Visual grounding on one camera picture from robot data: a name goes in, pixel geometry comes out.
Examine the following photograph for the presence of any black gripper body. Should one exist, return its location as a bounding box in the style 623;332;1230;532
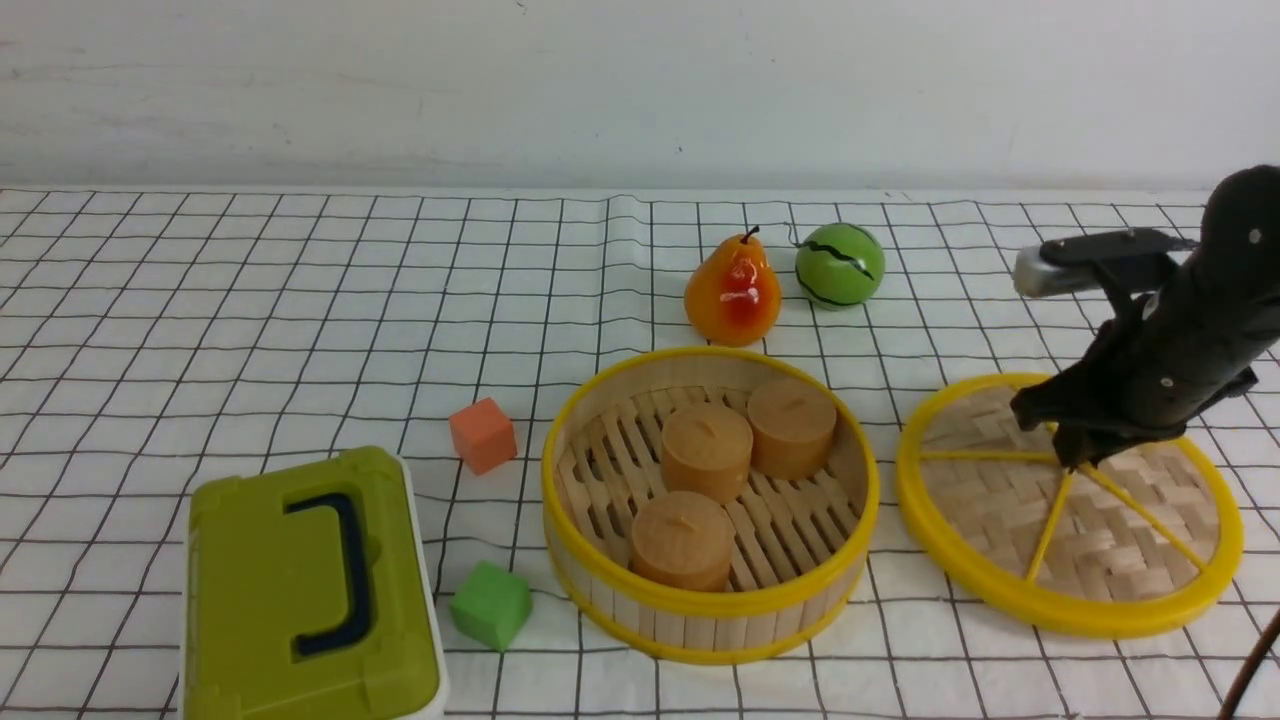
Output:
1010;165;1279;469

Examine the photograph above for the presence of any bamboo steamer lid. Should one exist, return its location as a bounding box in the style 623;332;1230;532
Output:
896;373;1244;639

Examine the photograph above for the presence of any bamboo steamer basket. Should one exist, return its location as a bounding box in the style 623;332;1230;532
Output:
541;346;881;665

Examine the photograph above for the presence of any white grid tablecloth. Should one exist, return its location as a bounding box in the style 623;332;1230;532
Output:
0;187;1280;720

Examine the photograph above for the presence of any green toy melon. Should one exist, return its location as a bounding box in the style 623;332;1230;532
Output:
795;222;884;309

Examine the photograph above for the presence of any back right tan bun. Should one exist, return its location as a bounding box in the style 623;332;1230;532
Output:
748;375;838;480

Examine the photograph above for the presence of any tan bun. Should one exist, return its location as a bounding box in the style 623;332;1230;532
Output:
748;375;838;480
630;491;733;593
660;401;754;505

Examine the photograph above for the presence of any orange toy pear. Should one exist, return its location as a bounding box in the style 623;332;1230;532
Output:
684;225;783;347

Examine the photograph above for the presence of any back left tan bun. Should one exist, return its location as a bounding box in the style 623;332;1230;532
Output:
660;401;754;505

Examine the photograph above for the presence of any front tan bun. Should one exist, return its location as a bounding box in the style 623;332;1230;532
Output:
630;491;733;593

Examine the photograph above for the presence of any orange foam cube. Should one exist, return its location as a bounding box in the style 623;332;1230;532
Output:
448;397;518;477

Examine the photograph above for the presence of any green foam cube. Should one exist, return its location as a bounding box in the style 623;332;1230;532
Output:
449;561;532;653

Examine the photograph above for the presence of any green lidded plastic box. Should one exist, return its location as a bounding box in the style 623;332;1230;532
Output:
179;446;449;720

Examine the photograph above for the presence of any brown cable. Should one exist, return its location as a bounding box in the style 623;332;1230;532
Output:
1216;606;1280;720

